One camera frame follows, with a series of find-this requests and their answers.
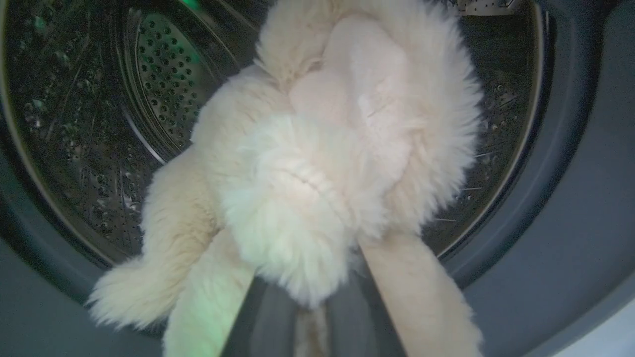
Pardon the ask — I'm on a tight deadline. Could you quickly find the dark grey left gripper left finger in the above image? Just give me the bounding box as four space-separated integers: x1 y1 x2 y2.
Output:
220 276 300 357

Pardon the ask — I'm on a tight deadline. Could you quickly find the perforated steel washer drum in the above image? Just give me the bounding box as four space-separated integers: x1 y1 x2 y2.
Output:
0 0 544 266

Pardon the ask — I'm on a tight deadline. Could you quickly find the grey rubber door gasket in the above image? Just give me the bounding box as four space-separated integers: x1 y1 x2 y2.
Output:
0 0 635 357

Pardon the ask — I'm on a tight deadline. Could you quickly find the cream fluffy plush toy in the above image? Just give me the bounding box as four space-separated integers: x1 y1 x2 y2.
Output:
85 0 486 357

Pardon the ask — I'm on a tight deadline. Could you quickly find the white washing machine housing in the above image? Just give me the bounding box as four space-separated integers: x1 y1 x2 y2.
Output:
552 297 635 357

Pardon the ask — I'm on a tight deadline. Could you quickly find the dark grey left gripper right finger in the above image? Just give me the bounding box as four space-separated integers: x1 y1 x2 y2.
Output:
325 253 408 357

